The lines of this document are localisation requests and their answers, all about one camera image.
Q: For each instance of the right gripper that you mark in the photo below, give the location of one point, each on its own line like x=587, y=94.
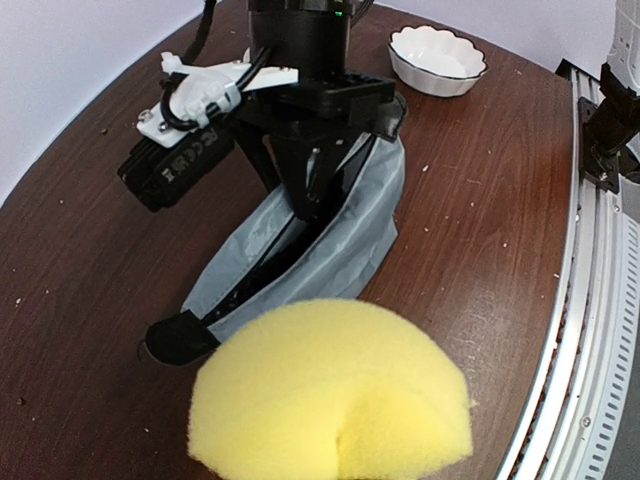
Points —
x=296, y=135

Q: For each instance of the grey drawstring pouch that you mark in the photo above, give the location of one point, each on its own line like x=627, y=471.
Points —
x=273, y=258

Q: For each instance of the yellow sponge block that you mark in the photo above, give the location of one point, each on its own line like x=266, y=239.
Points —
x=329, y=389

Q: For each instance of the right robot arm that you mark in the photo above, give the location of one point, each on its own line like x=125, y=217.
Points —
x=311, y=36

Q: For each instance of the white scalloped bowl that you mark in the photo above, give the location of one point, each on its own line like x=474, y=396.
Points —
x=436, y=62

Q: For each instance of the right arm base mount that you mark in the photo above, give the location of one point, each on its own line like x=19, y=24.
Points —
x=605, y=131

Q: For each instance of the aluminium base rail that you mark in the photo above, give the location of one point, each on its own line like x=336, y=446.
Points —
x=582, y=404

